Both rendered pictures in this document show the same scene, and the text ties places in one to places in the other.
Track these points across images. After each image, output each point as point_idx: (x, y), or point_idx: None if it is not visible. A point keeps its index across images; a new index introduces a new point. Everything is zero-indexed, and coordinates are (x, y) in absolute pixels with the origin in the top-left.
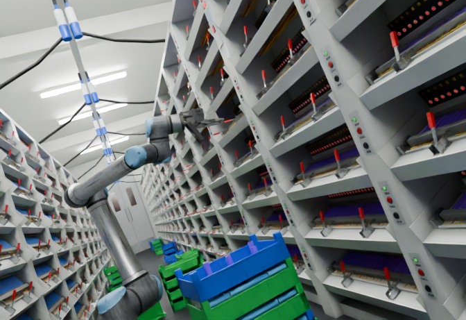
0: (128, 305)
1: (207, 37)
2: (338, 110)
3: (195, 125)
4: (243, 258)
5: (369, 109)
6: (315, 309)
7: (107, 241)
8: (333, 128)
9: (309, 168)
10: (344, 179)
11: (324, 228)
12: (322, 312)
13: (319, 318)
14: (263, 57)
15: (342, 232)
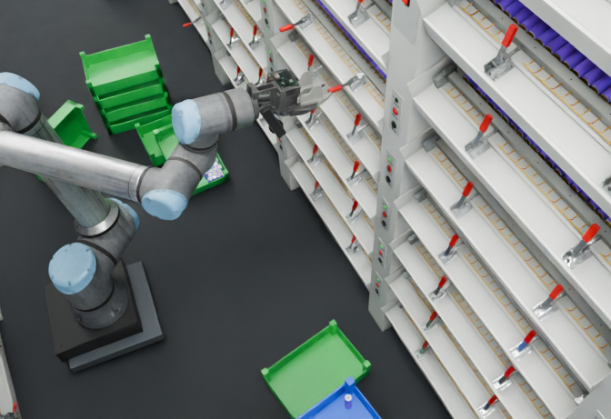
0: (102, 278)
1: None
2: (555, 418)
3: (276, 114)
4: (330, 400)
5: None
6: (355, 290)
7: (50, 184)
8: (531, 387)
9: None
10: (501, 401)
11: (428, 326)
12: (365, 304)
13: (360, 316)
14: None
15: (450, 354)
